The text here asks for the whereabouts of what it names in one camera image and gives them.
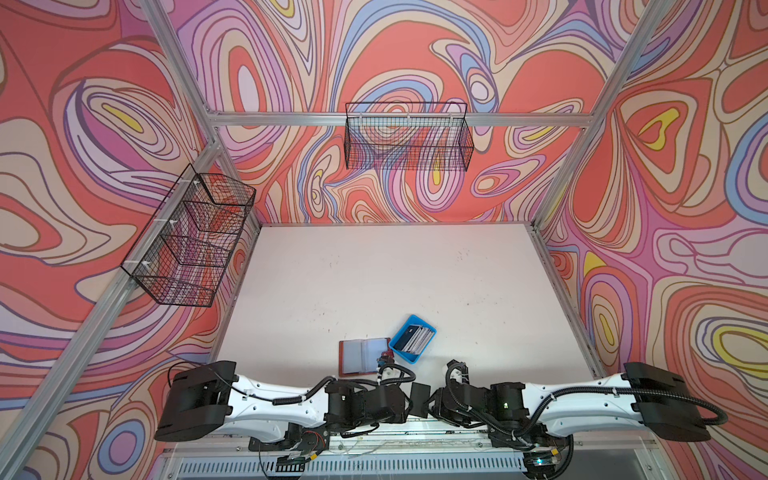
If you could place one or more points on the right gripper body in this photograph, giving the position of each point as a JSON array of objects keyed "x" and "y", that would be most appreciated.
[{"x": 458, "y": 419}]

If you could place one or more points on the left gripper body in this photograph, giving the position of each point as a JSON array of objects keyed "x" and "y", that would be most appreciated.
[{"x": 405, "y": 414}]

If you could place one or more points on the red leather card holder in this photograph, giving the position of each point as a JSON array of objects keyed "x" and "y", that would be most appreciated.
[{"x": 361, "y": 356}]

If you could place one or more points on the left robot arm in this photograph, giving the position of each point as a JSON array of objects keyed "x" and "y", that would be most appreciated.
[{"x": 214, "y": 399}]

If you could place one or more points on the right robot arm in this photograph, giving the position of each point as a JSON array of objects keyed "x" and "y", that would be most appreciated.
[{"x": 529, "y": 416}]

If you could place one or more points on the blue plastic card tray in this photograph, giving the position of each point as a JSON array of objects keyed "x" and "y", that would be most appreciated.
[{"x": 412, "y": 320}]

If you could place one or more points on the dark credit card stack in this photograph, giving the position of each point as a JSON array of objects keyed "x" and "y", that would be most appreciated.
[{"x": 411, "y": 340}]

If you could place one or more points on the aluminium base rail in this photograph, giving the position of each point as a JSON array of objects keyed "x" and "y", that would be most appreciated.
[{"x": 418, "y": 449}]

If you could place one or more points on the black wire basket left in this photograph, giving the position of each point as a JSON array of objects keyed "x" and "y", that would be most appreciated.
[{"x": 182, "y": 255}]

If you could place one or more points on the black wire basket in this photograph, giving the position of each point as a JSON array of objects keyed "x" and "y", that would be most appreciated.
[
  {"x": 407, "y": 135},
  {"x": 182, "y": 255}
]

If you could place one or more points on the black wire basket back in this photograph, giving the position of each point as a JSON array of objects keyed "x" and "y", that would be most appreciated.
[{"x": 407, "y": 135}]

